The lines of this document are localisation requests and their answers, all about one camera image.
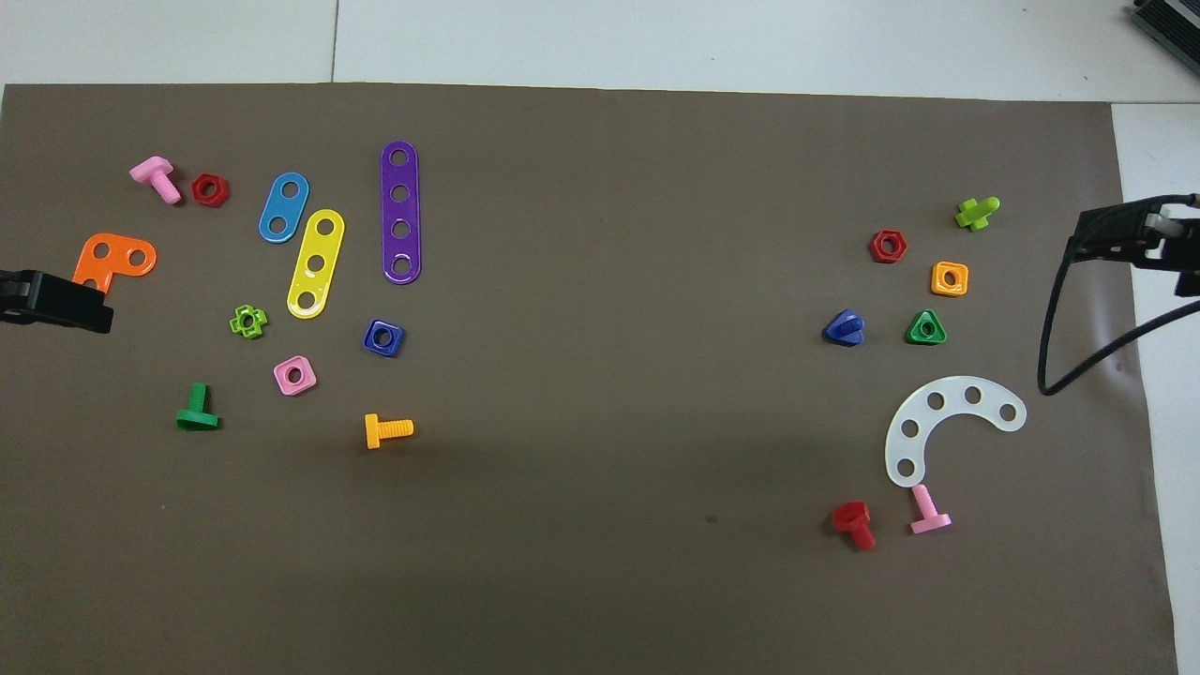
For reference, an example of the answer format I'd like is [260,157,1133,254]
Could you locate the white curved five-hole plate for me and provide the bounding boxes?
[884,375,1028,489]

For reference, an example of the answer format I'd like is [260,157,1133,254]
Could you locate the dark green plastic bolt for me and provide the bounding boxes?
[176,382,221,431]

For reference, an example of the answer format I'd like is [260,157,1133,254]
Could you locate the pink square-head plastic bolt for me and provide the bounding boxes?
[129,156,183,206]
[909,484,953,536]

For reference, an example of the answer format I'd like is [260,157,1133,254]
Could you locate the orange-yellow plastic bolt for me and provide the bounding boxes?
[365,413,414,450]

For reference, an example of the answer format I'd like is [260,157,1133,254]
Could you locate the red plastic bolt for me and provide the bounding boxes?
[831,501,878,552]

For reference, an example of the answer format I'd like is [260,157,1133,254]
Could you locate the lime green cross-head bolt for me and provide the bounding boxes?
[954,196,1001,232]

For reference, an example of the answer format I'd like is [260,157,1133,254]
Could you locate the blue two-hole plastic plate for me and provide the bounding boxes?
[259,172,310,245]

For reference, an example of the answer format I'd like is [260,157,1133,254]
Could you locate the pink square plastic nut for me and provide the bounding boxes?
[273,355,318,397]

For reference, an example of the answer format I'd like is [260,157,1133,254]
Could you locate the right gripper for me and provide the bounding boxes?
[1072,194,1200,297]

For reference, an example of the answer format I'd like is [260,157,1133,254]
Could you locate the orange L-shaped plastic plate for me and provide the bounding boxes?
[73,232,158,296]

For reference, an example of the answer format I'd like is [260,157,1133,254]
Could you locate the blue square plastic nut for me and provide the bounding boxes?
[363,319,406,358]

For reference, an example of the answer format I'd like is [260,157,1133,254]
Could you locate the yellow three-hole plastic plate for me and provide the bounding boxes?
[286,208,346,321]

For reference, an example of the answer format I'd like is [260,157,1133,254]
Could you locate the purple four-hole plastic plate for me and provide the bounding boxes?
[380,140,423,285]

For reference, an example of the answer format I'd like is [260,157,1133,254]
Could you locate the blue triangle-head plastic bolt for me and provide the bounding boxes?
[822,308,866,348]

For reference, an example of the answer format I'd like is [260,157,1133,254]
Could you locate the brown table mat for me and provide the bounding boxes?
[0,82,1180,675]

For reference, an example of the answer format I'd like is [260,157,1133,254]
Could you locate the grey ribbed device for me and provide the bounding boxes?
[1128,0,1200,59]

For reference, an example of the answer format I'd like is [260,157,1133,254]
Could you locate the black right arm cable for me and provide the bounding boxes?
[1037,234,1154,397]

